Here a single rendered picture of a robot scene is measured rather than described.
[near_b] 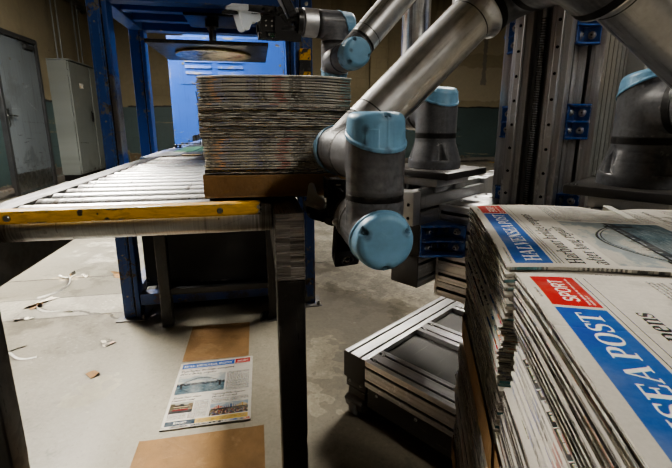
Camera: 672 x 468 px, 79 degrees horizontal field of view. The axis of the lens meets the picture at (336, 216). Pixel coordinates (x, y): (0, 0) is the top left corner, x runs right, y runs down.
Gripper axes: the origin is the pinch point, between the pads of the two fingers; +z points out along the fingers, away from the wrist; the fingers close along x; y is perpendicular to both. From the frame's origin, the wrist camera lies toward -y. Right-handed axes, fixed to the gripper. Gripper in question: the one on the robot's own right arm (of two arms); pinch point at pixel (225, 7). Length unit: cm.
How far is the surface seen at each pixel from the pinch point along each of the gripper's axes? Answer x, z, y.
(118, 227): -48, 24, 40
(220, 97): -41.7, 5.4, 19.1
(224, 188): -44, 6, 35
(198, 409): -6, 15, 123
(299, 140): -45, -8, 26
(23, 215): -53, 35, 35
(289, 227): -59, -3, 38
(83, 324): 75, 66, 135
